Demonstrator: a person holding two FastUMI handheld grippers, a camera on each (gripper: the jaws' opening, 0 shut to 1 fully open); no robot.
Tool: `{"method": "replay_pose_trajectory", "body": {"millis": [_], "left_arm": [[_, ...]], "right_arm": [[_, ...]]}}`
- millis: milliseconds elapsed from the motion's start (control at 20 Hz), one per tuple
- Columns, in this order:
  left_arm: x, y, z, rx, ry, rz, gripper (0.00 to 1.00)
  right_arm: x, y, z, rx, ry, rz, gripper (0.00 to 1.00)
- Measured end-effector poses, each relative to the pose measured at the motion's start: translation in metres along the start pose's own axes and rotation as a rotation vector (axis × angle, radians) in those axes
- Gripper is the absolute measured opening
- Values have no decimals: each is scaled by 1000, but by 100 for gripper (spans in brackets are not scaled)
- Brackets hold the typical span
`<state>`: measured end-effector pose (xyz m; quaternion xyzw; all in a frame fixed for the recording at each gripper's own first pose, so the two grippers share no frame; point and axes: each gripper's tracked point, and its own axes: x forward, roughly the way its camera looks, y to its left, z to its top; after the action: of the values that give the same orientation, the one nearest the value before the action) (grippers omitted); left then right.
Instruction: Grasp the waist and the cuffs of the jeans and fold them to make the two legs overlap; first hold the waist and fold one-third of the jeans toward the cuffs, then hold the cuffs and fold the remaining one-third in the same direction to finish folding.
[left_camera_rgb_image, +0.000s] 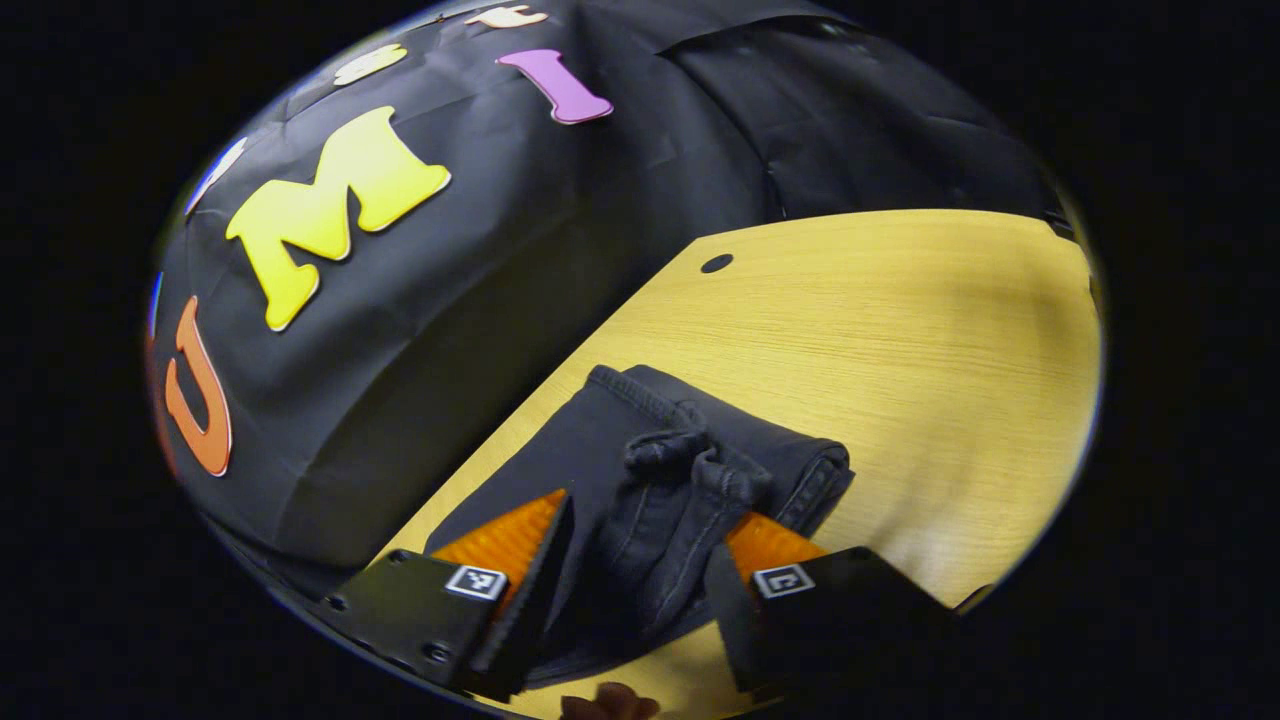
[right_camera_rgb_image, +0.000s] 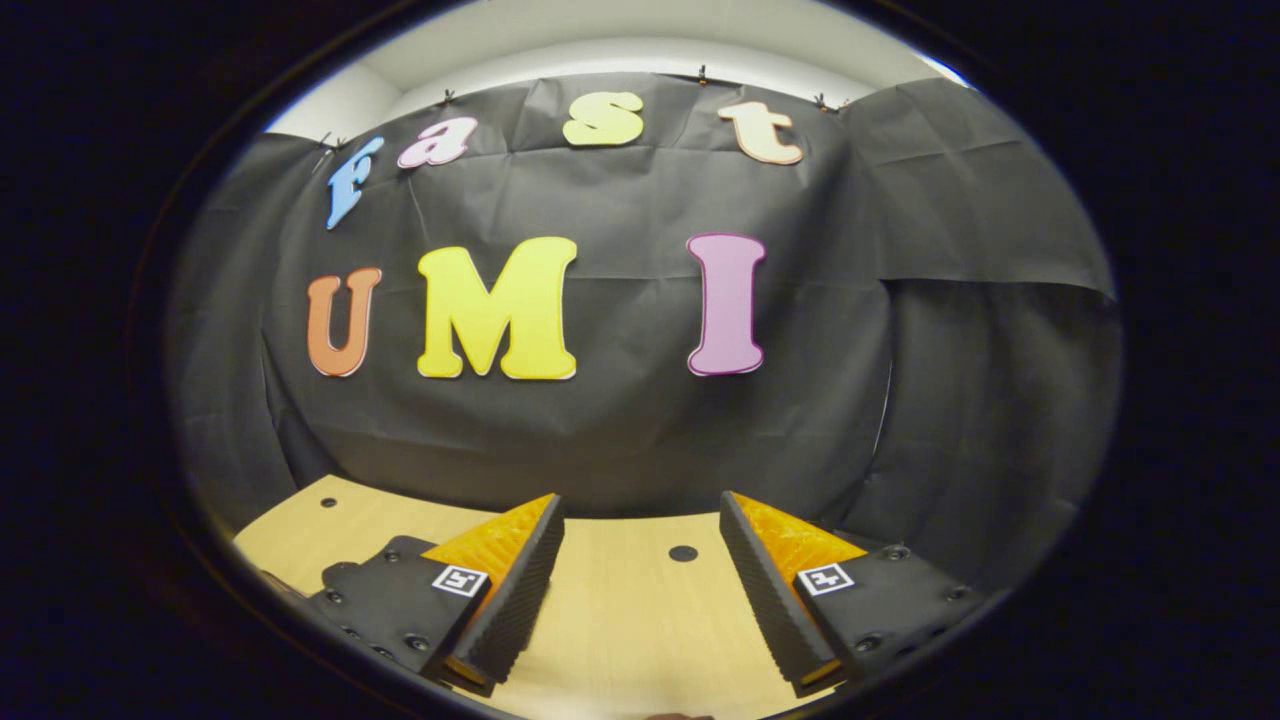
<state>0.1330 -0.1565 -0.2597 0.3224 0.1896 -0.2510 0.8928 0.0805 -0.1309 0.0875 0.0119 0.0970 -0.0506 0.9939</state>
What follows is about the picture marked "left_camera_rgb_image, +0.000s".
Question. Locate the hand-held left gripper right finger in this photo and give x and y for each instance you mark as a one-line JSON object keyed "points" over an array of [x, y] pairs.
{"points": [[850, 610]]}

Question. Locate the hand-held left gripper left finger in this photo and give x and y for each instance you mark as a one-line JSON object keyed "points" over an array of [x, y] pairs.
{"points": [[530, 620]]}

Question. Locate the black jeans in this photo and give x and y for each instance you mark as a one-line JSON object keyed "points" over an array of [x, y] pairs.
{"points": [[640, 420]]}

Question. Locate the black backdrop cloth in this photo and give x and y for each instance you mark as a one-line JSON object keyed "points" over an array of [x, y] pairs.
{"points": [[500, 250]]}

